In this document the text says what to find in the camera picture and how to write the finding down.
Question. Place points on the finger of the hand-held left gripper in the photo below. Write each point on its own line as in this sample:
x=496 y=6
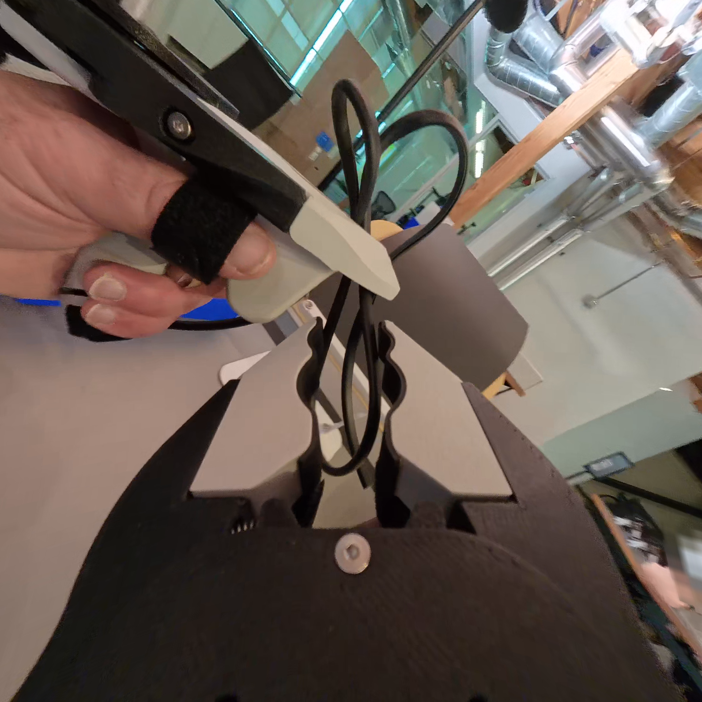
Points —
x=346 y=252

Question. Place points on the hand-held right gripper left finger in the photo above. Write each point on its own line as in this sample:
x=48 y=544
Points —
x=258 y=439

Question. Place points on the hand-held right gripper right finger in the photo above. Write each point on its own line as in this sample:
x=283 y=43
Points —
x=444 y=439

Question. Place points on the large blue bin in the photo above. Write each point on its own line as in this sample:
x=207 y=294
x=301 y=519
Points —
x=22 y=301

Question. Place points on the person's left hand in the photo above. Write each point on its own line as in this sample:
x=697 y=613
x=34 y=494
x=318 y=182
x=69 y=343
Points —
x=66 y=176

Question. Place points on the black board with wooden rim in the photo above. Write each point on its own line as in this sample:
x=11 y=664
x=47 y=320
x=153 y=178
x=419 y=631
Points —
x=461 y=307

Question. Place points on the cardboard panel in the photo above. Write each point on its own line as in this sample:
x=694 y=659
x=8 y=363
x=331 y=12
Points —
x=329 y=99

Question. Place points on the small dark sign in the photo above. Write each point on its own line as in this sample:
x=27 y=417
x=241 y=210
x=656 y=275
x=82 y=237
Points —
x=609 y=465

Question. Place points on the wooden ceiling beam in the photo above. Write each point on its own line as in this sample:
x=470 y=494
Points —
x=548 y=132

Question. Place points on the silver ceiling pipe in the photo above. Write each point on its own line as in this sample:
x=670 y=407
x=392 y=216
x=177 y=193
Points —
x=614 y=187

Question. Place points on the large silver ceiling duct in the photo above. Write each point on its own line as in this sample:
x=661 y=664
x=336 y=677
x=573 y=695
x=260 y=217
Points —
x=548 y=44

